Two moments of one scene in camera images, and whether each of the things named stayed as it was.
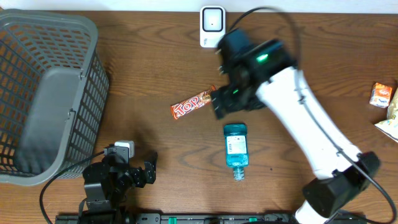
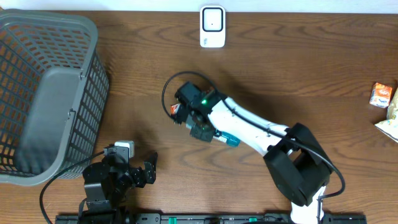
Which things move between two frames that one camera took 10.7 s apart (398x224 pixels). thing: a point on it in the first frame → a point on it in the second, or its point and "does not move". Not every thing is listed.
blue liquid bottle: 237,149 → 226,137
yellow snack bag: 389,127 does not move
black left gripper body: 134,177 does not move
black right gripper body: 236,98 → 203,134
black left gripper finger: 150,169 does not move
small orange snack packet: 380,95 does not move
